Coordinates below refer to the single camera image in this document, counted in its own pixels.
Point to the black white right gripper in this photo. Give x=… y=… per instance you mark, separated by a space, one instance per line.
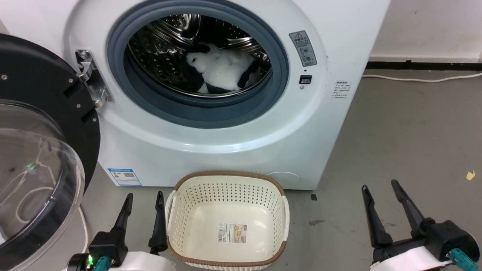
x=433 y=244

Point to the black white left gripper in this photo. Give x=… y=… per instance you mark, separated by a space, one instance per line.
x=113 y=252

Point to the cream perforated laundry basket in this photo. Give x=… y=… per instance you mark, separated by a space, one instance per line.
x=226 y=226

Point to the basket product label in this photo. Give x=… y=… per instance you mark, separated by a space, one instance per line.
x=232 y=233

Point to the white front-load washing machine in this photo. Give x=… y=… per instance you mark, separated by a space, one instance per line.
x=211 y=150

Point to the black and white plush toy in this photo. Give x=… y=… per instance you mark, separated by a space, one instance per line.
x=222 y=67

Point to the blue energy label sticker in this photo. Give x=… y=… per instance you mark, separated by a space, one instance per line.
x=125 y=177

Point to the yellow paper scrap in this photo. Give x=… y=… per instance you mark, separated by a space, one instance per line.
x=470 y=175

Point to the black round washer door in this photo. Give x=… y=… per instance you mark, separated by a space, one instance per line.
x=41 y=124

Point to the metal door hinge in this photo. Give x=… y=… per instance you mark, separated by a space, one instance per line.
x=92 y=78

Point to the grey warning label sticker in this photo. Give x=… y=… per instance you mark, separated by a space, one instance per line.
x=302 y=48

